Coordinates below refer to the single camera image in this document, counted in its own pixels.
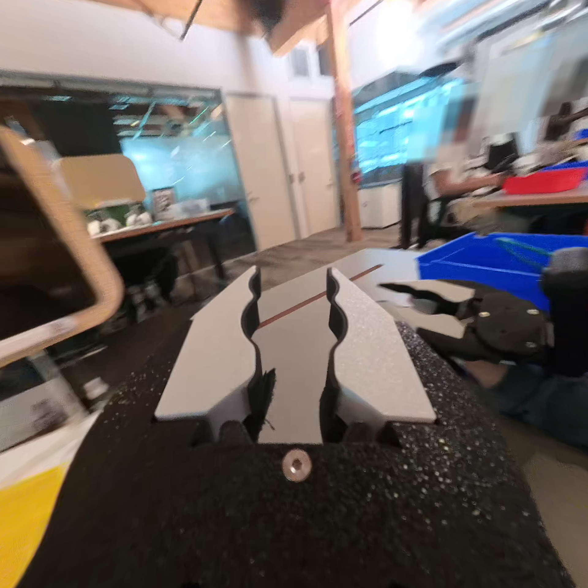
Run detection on wall vent grille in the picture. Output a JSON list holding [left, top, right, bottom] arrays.
[[289, 46, 314, 79]]

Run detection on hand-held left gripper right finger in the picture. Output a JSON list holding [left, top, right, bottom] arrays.
[[321, 267, 437, 435]]

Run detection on white screen stand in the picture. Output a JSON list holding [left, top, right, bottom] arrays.
[[0, 358, 104, 465]]

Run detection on yellow plastic bin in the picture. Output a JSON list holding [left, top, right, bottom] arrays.
[[0, 462, 70, 588]]

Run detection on blue plastic bin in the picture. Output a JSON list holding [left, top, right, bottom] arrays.
[[416, 232, 552, 313]]

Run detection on person's right forearm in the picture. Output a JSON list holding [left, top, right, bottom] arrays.
[[478, 363, 588, 448]]

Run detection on white door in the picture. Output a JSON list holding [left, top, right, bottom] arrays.
[[225, 94, 297, 251], [288, 96, 343, 237]]

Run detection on red plastic bin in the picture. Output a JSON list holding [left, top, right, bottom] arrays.
[[502, 168, 588, 194]]

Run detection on black office chair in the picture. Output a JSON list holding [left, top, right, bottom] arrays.
[[399, 163, 437, 249]]

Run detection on tan rounded board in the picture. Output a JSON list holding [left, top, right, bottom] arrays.
[[60, 154, 147, 211]]

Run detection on long wooden desk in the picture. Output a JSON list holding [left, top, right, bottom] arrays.
[[89, 209, 236, 276]]

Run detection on wooden post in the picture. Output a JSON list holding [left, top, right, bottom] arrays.
[[328, 0, 364, 243]]

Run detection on wood framed screen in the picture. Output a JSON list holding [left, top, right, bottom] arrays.
[[0, 124, 126, 368]]

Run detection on green network cable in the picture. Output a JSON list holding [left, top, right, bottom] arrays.
[[495, 236, 552, 272]]

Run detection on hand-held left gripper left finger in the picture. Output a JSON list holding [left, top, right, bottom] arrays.
[[154, 266, 276, 430]]

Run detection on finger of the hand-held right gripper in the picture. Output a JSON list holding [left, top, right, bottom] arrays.
[[378, 279, 482, 318], [413, 315, 469, 341]]

